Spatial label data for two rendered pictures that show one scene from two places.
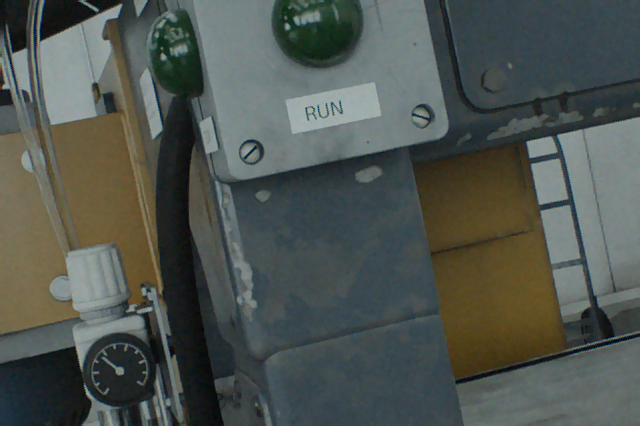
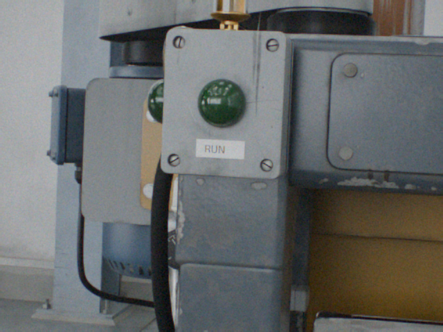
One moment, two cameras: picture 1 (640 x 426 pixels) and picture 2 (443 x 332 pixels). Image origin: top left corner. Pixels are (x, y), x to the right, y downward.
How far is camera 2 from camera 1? 26 cm
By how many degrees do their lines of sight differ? 22
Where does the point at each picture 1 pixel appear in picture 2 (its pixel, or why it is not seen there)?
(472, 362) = (415, 312)
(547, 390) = not seen: outside the picture
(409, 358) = (255, 288)
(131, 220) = not seen: hidden behind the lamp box
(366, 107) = (237, 153)
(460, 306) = (417, 276)
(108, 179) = not seen: hidden behind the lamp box
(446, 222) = (408, 222)
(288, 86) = (200, 132)
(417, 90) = (266, 151)
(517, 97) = (358, 166)
